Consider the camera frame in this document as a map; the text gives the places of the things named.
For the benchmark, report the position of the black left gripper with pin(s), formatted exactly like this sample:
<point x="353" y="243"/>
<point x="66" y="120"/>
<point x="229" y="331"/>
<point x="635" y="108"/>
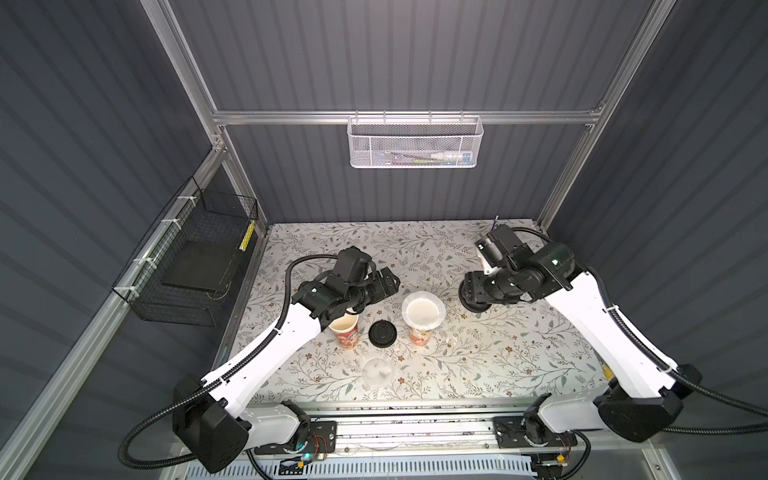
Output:
<point x="372" y="288"/>

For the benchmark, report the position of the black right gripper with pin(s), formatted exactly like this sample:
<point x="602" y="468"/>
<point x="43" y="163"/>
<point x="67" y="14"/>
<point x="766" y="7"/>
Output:
<point x="475" y="294"/>

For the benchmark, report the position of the black cup lid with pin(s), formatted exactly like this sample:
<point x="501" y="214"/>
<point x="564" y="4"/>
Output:
<point x="382" y="334"/>
<point x="468" y="300"/>

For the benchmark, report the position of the paper milk tea cup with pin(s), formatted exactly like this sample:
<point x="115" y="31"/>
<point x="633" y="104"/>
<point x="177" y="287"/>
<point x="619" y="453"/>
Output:
<point x="419" y="336"/>
<point x="345" y="330"/>

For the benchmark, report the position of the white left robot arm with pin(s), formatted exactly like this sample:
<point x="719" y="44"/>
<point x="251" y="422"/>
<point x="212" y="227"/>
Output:
<point x="211" y="418"/>

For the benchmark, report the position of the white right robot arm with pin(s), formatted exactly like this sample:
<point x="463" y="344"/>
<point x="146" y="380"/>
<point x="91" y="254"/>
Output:
<point x="642" y="398"/>

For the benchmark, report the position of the floral patterned table mat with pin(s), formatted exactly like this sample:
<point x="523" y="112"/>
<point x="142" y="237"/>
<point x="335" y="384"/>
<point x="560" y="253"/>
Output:
<point x="507" y="352"/>

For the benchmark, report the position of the pens in white basket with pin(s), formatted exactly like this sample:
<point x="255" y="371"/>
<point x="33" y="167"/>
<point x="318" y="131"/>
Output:
<point x="439" y="158"/>

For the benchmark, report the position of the yellow tag on basket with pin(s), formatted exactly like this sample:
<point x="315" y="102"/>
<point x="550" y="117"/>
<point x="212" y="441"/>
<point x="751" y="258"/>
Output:
<point x="247" y="236"/>

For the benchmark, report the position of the black pad in basket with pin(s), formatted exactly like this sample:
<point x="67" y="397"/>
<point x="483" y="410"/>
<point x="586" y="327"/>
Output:
<point x="202" y="266"/>

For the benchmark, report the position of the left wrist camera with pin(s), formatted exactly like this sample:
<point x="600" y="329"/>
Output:
<point x="352" y="265"/>

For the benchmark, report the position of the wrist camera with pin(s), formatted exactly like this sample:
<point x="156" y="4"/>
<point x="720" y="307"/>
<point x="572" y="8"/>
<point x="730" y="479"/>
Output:
<point x="352" y="265"/>
<point x="500" y="248"/>

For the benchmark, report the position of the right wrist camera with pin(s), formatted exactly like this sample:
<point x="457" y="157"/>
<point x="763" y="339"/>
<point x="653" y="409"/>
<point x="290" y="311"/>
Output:
<point x="500" y="248"/>

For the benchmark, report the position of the white wire mesh basket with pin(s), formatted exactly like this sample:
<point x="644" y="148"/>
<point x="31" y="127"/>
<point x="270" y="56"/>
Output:
<point x="370" y="136"/>

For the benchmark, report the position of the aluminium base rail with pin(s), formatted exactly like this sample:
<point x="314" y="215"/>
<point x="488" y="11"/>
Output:
<point x="479" y="438"/>

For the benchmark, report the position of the black wire wall basket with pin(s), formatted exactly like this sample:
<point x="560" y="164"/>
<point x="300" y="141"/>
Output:
<point x="203" y="215"/>

